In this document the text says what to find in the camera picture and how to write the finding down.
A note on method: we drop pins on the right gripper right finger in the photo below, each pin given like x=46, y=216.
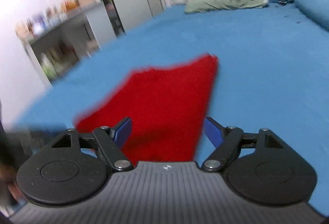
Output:
x=260, y=167

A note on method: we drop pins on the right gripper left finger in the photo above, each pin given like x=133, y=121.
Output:
x=74, y=166

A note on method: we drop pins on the red garment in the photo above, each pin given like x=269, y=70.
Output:
x=167, y=107

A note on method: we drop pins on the blue bed sheet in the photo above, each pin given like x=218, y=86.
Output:
x=273, y=73

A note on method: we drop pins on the white desk shelf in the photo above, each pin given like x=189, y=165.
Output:
x=62, y=45

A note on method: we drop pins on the green pillow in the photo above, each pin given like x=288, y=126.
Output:
x=202, y=6

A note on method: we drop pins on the blue rolled duvet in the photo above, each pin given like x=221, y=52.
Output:
x=316, y=10

